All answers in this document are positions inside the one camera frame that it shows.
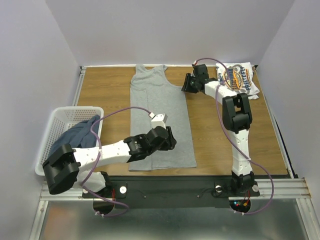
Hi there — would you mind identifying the grey tank top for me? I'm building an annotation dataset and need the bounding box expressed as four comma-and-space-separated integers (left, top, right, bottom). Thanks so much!
129, 64, 197, 172

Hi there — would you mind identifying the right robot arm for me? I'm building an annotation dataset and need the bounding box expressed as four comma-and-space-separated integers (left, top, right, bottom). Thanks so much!
181, 63, 255, 195

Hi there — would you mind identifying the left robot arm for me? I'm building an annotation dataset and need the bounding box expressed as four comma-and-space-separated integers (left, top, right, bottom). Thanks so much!
42, 126, 177, 197

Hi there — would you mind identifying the folded white printed tank top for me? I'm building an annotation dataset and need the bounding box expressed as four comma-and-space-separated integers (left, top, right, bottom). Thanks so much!
216, 62, 260, 100

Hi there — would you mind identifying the blue tank top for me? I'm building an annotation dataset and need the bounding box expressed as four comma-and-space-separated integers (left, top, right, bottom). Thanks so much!
49, 115, 100, 155

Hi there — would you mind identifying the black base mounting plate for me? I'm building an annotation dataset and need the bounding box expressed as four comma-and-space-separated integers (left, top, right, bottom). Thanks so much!
98, 175, 260, 209

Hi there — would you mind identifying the white plastic laundry basket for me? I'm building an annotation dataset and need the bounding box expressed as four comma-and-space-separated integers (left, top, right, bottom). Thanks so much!
34, 106, 104, 177

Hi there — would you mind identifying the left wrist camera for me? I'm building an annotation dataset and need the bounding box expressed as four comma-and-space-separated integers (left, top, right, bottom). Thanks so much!
149, 112, 168, 129

